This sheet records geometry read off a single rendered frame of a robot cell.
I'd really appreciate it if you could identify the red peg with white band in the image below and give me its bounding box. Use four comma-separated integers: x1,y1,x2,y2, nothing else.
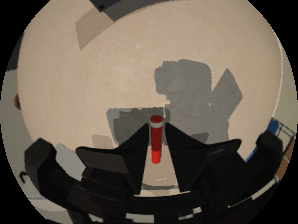
150,116,164,164

